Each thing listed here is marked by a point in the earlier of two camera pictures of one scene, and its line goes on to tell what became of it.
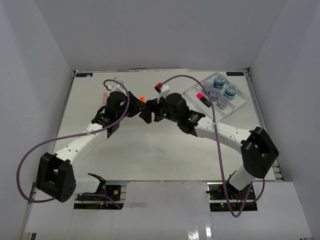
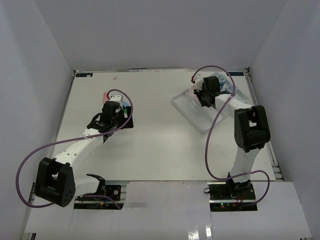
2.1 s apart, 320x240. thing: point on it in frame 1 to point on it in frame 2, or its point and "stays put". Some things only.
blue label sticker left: [84, 74] stays put
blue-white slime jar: [230, 91] stays put
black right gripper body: [166, 114] to [201, 95]
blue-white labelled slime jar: [219, 81] stays put
